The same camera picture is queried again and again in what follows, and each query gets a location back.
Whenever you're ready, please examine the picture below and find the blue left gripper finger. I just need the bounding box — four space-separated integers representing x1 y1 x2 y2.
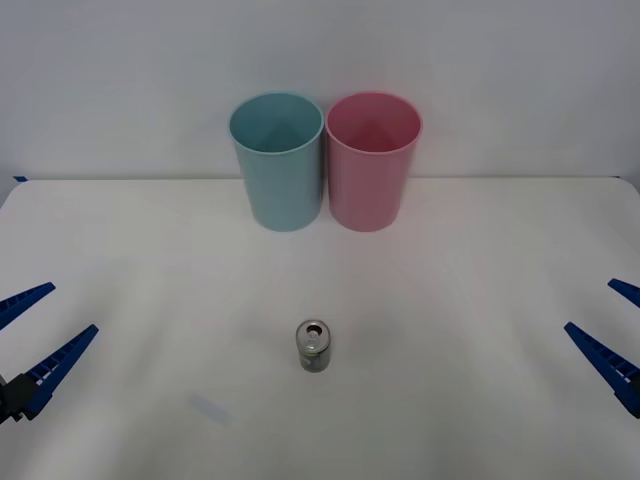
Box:
0 282 57 331
8 324 100 422

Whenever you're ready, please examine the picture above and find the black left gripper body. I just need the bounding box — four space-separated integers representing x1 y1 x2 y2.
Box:
0 374 24 427

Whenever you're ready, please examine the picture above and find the green and silver drink can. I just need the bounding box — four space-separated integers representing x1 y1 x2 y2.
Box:
295 318 333 374

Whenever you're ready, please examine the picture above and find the pink plastic bin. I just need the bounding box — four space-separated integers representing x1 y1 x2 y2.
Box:
324 91 424 233

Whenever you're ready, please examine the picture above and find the pale blue plastic bin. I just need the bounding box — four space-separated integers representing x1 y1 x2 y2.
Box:
228 91 324 233

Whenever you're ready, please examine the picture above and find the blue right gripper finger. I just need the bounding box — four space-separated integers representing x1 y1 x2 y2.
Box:
563 321 640 420
607 278 640 304

